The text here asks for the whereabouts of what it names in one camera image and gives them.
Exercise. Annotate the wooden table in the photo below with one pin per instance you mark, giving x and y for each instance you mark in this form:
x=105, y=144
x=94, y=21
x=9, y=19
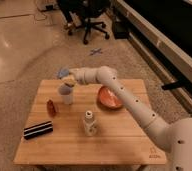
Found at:
x=118, y=140

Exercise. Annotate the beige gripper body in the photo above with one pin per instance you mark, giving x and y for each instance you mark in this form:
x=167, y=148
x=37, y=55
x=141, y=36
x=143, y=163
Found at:
x=69, y=80

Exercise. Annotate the small brown bottle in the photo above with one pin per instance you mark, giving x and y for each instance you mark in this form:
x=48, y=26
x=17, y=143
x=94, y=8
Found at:
x=51, y=108

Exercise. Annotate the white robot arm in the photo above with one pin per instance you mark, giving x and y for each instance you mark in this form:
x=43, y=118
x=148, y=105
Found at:
x=174, y=139

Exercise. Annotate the white ceramic cup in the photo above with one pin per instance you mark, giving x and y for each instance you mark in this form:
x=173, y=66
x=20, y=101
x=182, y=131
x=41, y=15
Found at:
x=66, y=93

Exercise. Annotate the person's leg and shoe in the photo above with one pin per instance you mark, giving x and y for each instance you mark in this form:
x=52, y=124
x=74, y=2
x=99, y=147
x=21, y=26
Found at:
x=66, y=7

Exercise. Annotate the black white striped box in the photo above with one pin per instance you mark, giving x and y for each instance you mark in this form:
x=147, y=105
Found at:
x=38, y=130

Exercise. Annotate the black box on floor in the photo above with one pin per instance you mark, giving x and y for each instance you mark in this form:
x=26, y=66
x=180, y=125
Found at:
x=119, y=30

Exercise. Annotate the black office chair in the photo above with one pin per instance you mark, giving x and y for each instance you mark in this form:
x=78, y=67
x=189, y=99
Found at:
x=87, y=10

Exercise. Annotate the small white bottle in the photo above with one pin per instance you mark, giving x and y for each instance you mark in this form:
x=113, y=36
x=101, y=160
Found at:
x=89, y=122

